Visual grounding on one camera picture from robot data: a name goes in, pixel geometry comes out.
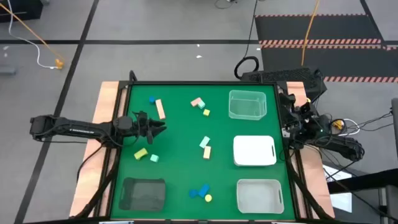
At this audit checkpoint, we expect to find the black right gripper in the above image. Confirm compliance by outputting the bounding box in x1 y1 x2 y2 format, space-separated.
279 92 315 133

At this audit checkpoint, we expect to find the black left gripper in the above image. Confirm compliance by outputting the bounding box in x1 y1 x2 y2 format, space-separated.
133 110 168 146

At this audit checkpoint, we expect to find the long salmon rectangular block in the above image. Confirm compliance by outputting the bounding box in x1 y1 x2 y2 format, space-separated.
155 98 167 121

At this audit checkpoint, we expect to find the blue rectangular block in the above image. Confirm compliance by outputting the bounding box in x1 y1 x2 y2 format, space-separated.
197 183 211 199

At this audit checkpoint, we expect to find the black computer tower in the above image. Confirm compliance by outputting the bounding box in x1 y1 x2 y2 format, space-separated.
241 67 328 102

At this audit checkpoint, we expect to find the yellow arch block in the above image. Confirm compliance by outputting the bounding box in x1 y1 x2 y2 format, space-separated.
133 147 149 161

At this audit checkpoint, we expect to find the clear plastic bin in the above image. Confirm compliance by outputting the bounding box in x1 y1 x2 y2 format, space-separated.
228 89 268 121

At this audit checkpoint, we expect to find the green felt table mat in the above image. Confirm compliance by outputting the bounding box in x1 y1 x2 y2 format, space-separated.
110 83 296 220

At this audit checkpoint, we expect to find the dark smoky plastic bin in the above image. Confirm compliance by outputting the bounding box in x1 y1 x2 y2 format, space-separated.
118 177 167 212

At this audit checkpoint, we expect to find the black striped floor mat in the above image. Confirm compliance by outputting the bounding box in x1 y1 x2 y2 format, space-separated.
254 14 398 84

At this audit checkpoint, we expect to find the light grey plastic bin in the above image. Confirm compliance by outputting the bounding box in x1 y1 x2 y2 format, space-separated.
236 179 285 215

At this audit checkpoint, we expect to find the black horizontal beam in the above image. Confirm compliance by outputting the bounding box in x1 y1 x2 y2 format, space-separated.
326 167 398 194

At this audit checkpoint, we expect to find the white paper sheet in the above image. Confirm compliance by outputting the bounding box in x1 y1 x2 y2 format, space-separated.
322 164 354 214

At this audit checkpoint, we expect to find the black cabinet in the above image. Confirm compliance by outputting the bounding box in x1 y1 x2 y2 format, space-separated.
0 0 44 23

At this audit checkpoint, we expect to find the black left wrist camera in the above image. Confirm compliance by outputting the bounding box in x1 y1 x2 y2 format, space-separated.
136 120 149 134

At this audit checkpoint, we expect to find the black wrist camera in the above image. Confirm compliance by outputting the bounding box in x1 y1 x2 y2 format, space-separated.
300 101 313 116
136 120 149 134

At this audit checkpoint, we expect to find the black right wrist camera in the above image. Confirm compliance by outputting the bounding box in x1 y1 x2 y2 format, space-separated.
300 101 313 116

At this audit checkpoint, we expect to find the black coiled floor cable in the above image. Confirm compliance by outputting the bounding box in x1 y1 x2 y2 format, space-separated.
233 0 261 80

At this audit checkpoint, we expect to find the yellow floor cable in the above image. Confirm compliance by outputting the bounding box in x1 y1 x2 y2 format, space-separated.
300 0 321 67
0 2 65 63

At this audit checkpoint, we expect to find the black table side cable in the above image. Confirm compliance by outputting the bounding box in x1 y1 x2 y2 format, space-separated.
76 145 104 184

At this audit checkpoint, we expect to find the grey upright post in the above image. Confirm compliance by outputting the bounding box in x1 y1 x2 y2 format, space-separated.
391 98 398 150

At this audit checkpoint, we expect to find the white floor cable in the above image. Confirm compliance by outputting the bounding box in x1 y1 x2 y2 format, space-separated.
6 0 58 70

